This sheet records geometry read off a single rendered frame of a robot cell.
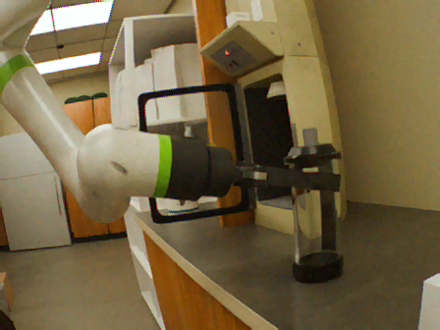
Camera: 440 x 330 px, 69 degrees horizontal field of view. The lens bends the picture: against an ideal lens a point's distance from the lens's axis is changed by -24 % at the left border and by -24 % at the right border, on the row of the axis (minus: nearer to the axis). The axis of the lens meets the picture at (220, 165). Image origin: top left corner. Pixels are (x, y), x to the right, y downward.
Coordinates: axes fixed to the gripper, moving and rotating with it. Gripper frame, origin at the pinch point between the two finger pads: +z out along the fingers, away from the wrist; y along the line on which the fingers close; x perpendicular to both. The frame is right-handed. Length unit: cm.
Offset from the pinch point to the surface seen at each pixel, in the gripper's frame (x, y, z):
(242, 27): -36.3, 25.7, -5.5
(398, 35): -49, 18, 46
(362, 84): -36, 43, 50
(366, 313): 18.9, -21.7, -0.6
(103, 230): 100, 526, 2
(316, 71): -29.0, 25.2, 16.5
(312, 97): -21.2, 25.2, 15.2
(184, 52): -71, 167, 14
